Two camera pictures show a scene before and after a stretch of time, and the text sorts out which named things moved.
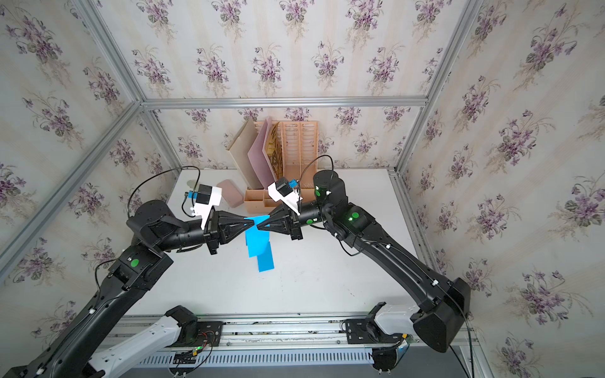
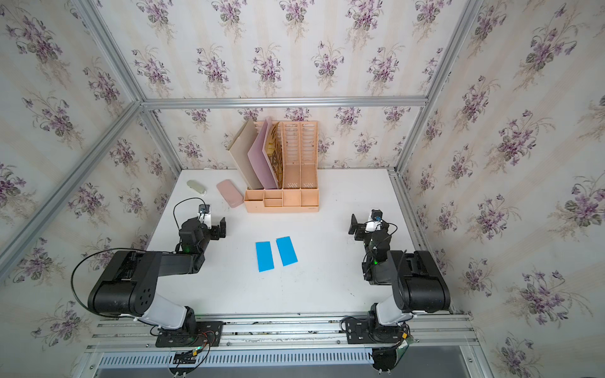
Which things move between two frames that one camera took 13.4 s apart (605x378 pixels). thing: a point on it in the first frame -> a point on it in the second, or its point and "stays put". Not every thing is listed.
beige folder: x=238 y=150 stays put
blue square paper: x=257 y=241 -> x=287 y=250
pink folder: x=257 y=156 stays put
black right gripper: x=289 y=220 -> x=360 y=228
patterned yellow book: x=276 y=151 stays put
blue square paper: x=265 y=260 stays put
